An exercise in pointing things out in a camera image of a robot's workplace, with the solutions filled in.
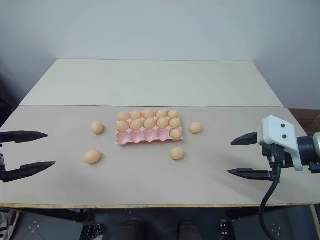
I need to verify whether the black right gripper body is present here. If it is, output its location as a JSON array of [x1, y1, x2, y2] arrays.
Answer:
[[260, 142, 295, 181]]

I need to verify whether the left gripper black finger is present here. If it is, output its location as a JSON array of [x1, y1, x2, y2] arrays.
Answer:
[[0, 130, 49, 144], [0, 161, 57, 184]]

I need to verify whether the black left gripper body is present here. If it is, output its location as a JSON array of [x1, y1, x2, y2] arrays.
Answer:
[[0, 142, 7, 176]]

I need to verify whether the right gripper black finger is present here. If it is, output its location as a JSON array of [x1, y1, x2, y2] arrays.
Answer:
[[230, 131, 259, 147], [227, 168, 273, 182]]

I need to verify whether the pink egg tray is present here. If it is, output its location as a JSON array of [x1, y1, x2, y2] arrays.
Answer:
[[114, 110, 185, 146]]

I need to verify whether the white shoe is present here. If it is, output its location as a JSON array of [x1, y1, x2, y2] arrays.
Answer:
[[0, 209, 20, 233]]

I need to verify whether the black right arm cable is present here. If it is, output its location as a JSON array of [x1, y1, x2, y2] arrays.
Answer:
[[258, 144, 284, 240]]

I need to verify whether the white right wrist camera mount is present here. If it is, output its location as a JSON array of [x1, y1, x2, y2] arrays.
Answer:
[[257, 115, 305, 172]]

